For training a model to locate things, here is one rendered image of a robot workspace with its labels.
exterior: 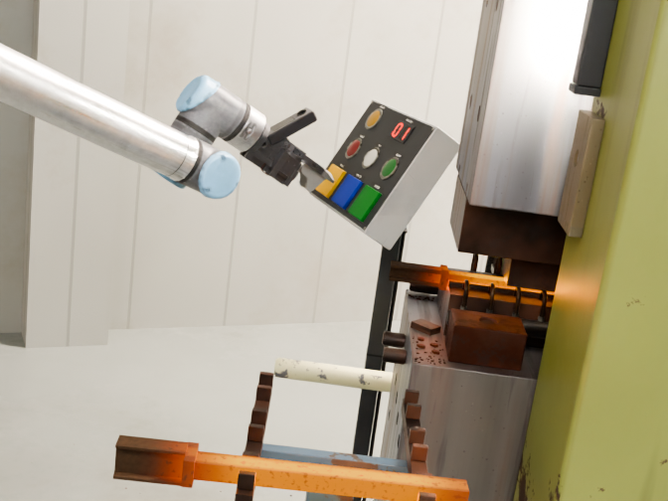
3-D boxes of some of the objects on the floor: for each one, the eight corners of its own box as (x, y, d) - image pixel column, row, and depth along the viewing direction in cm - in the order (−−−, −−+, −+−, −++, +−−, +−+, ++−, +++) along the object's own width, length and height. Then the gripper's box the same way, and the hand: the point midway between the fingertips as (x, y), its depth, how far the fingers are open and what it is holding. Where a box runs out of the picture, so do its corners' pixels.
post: (336, 566, 261) (394, 164, 230) (336, 557, 265) (394, 161, 234) (351, 568, 261) (412, 166, 230) (351, 559, 265) (411, 163, 234)
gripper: (234, 150, 210) (308, 201, 221) (247, 160, 202) (324, 212, 213) (256, 116, 210) (331, 168, 220) (270, 124, 202) (347, 178, 212)
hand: (330, 176), depth 216 cm, fingers closed
